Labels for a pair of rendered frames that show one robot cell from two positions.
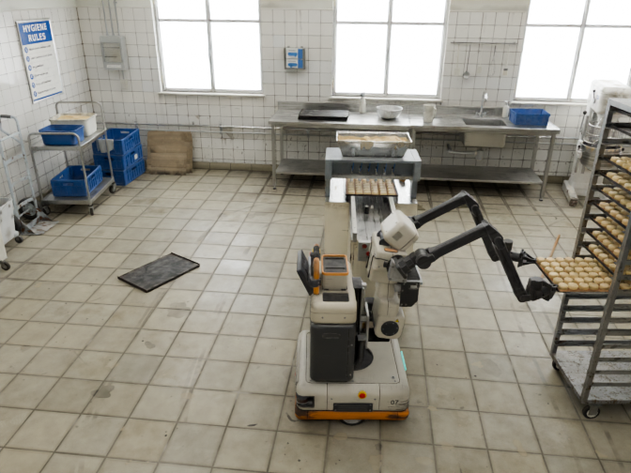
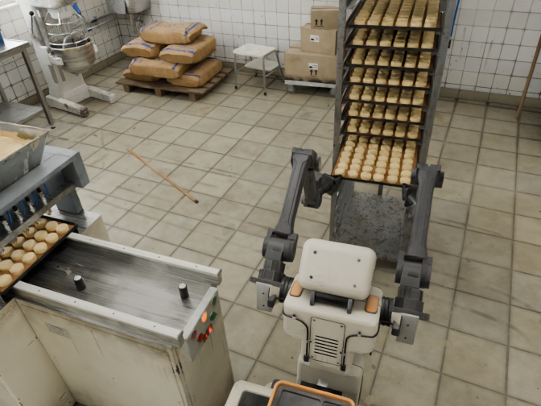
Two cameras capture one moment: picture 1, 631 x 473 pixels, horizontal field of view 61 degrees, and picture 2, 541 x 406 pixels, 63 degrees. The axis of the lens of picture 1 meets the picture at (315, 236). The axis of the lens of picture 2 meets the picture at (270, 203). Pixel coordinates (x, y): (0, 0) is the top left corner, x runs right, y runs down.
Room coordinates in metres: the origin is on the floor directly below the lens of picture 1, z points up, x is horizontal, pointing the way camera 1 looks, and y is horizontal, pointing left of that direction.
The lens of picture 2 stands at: (2.58, 0.47, 2.10)
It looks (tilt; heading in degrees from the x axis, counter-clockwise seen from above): 37 degrees down; 291
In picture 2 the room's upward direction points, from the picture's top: 4 degrees counter-clockwise
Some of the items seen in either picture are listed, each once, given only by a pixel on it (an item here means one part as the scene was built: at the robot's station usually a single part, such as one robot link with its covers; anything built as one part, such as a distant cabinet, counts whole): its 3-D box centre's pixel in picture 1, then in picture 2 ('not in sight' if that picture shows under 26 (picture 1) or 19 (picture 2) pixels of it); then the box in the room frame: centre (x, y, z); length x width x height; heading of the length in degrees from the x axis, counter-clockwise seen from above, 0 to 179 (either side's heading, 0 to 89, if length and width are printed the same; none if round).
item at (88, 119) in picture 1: (74, 125); not in sight; (6.16, 2.77, 0.90); 0.44 x 0.36 x 0.20; 93
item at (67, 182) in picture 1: (77, 180); not in sight; (5.98, 2.77, 0.29); 0.56 x 0.38 x 0.20; 2
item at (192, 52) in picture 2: not in sight; (190, 47); (5.17, -4.07, 0.47); 0.72 x 0.42 x 0.17; 89
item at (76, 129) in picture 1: (63, 134); not in sight; (5.78, 2.75, 0.88); 0.40 x 0.30 x 0.16; 87
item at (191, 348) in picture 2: (376, 251); (201, 323); (3.21, -0.40, 0.77); 0.24 x 0.04 x 0.14; 88
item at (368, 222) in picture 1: (370, 267); (138, 348); (3.57, -0.42, 0.45); 0.70 x 0.34 x 0.90; 178
